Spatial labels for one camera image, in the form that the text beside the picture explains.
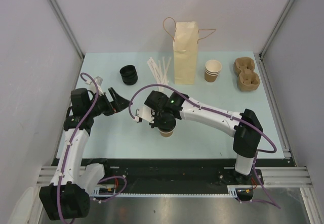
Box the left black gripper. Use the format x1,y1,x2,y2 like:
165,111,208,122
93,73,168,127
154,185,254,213
86,87,132,117

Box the brown paper coffee cup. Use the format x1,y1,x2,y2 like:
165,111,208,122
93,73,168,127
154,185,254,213
159,129,174,138

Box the black plastic cup lid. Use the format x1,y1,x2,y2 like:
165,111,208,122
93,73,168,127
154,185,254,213
156,118,176,131

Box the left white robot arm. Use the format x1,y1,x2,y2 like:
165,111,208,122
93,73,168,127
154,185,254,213
39,88,129,220

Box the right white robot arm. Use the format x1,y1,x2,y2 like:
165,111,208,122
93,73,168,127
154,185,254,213
144,91,263,184

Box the stack of black lids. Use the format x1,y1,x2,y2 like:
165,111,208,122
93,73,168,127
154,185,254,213
119,65,138,85

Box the pile of white straws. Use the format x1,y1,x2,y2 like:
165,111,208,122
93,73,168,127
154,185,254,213
147,57,172,85

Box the stack of paper cups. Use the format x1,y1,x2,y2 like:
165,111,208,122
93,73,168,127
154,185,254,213
205,60,222,82

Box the tan paper bag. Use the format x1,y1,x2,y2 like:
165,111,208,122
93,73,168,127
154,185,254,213
163,17,216,85

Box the brown pulp cup carriers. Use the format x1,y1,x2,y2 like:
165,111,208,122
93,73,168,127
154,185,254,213
233,57,261,92

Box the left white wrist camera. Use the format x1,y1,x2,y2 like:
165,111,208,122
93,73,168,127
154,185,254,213
85,76,104,96

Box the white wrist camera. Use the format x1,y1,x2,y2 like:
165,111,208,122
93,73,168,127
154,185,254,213
85,76,104,96
134,105,154,123

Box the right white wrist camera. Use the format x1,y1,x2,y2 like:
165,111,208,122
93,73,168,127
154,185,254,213
134,105,154,123

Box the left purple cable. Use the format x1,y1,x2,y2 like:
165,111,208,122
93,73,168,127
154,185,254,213
57,73,127,221

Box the white cable duct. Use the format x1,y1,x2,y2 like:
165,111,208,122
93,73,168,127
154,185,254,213
90,185,254,199

